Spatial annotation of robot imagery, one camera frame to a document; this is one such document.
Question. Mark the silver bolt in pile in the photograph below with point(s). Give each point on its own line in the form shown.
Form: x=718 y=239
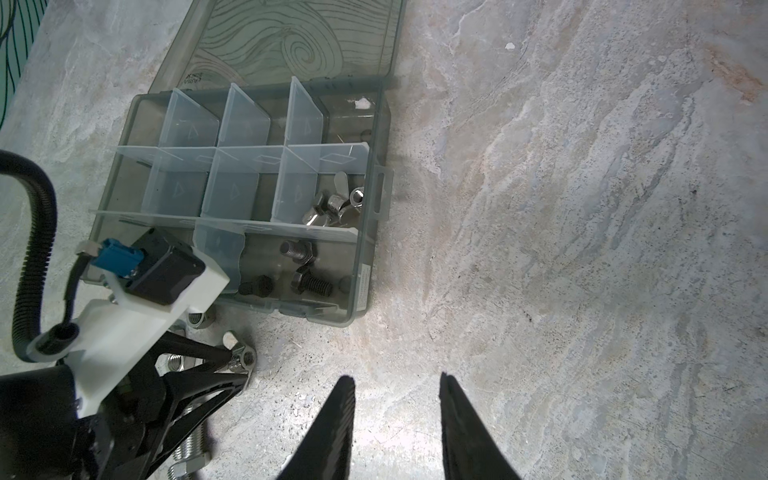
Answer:
x=191 y=456

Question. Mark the black bolt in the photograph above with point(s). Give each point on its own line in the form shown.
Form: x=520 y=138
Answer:
x=303 y=281
x=301 y=252

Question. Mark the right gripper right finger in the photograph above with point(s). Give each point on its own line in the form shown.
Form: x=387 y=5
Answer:
x=468 y=450

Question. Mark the grey plastic organizer box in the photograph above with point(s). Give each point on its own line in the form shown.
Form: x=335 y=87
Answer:
x=255 y=108

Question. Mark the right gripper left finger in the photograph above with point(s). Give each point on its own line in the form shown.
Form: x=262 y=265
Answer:
x=325 y=452

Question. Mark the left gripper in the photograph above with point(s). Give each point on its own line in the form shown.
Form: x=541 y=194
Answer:
x=42 y=436

